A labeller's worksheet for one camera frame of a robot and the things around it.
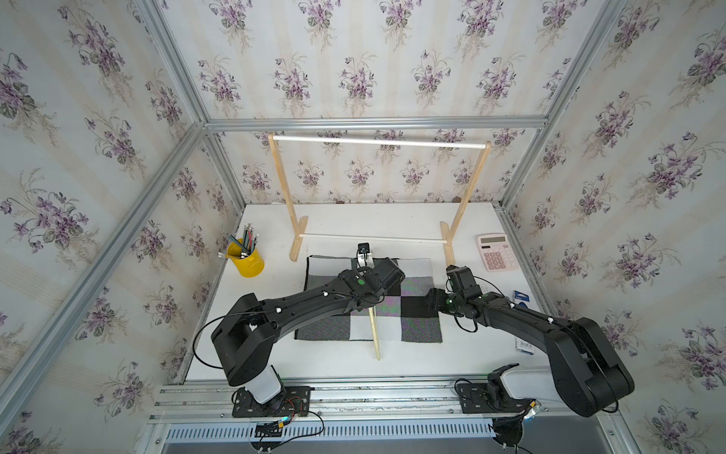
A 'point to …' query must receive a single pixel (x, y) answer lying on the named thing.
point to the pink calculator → (496, 252)
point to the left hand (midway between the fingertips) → (379, 284)
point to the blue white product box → (522, 299)
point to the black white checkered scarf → (403, 316)
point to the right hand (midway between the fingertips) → (435, 301)
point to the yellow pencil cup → (250, 266)
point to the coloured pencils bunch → (250, 239)
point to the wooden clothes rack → (446, 235)
